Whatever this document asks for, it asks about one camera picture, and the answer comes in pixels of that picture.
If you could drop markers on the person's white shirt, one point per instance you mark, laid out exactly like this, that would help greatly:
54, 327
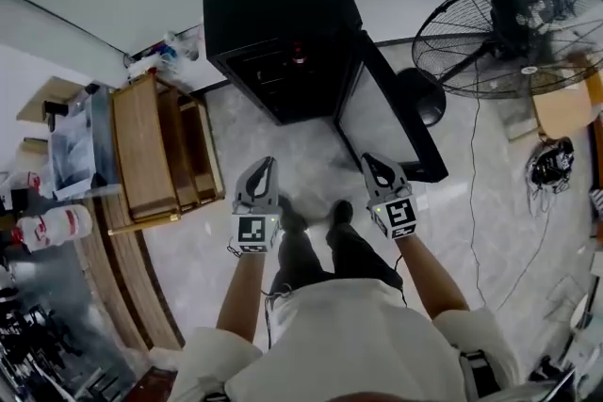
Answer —
348, 343

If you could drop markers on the brown cardboard box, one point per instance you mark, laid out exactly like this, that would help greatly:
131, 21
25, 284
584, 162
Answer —
44, 99

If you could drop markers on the stack of wooden planks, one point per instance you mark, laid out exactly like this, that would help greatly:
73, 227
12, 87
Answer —
127, 278

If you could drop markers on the black standing fan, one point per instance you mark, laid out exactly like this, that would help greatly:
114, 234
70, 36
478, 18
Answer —
509, 37

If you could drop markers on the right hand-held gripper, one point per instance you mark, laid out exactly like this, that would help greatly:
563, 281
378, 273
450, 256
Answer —
398, 216

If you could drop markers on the cola bottle red cap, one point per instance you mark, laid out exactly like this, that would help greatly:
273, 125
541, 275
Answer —
298, 54

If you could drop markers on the person's trouser leg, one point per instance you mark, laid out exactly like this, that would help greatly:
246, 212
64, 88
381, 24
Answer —
363, 259
299, 259

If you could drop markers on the heap of plastic bottles bags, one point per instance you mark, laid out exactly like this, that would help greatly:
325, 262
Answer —
165, 52

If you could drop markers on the wooden trolley cart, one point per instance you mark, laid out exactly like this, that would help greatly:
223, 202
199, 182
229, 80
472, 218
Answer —
146, 150

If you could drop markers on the white jug red label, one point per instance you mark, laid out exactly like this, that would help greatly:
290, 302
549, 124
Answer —
61, 223

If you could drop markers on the person's left black shoe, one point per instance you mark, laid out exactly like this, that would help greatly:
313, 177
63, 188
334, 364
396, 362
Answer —
292, 214

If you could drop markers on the clear plastic storage box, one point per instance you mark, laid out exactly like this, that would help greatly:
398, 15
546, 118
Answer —
77, 141

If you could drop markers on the round wooden side table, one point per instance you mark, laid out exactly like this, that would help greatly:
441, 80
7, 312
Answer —
560, 108

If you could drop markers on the person's right trouser leg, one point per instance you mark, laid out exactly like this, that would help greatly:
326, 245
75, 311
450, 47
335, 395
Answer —
363, 259

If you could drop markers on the black mini fridge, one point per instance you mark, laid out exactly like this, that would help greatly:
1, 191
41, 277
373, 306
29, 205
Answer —
273, 4

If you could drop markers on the striped black white cloth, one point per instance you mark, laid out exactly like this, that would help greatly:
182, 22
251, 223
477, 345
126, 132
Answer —
597, 202

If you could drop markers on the person's left trouser leg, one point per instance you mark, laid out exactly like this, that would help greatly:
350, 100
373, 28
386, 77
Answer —
299, 259

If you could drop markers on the person's right black shoe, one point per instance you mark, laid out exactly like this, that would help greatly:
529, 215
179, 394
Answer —
343, 211

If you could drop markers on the orange sofa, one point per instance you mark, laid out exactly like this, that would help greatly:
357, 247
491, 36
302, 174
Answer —
597, 132

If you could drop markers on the person's left forearm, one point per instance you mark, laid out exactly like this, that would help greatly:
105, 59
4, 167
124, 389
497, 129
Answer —
242, 301

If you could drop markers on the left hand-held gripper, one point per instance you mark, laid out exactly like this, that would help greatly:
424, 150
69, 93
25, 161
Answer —
254, 230

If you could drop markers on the person's black shoe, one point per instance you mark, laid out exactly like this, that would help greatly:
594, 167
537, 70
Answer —
292, 214
343, 211

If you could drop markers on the white plastic bag red print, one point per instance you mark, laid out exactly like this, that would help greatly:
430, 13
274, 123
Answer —
21, 186

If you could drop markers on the person's right forearm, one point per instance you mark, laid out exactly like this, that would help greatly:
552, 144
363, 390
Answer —
431, 278

